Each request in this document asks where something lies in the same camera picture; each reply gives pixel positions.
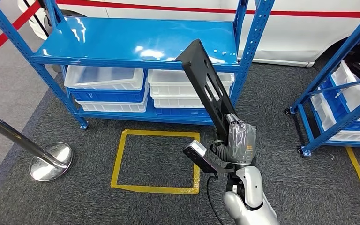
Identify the blue metal shelf rack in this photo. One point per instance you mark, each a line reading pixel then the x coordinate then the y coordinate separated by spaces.
pixel 121 37
pixel 323 138

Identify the red barrier belt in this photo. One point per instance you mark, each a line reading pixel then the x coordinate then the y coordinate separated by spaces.
pixel 9 32
pixel 291 14

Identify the yellow floor tape square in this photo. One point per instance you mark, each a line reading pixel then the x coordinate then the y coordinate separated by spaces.
pixel 155 133

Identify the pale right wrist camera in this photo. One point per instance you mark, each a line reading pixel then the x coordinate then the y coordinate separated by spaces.
pixel 195 150

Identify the blue plastic bin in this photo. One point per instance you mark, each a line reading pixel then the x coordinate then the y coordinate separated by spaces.
pixel 105 95
pixel 335 102
pixel 180 111

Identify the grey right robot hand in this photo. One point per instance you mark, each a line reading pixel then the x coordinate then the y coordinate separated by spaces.
pixel 242 143

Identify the white car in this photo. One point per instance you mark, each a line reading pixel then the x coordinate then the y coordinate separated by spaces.
pixel 291 37

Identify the chrome stanchion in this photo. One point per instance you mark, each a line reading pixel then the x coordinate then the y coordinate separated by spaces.
pixel 51 161

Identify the black plastic plate frame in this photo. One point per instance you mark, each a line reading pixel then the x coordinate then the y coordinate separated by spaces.
pixel 198 71

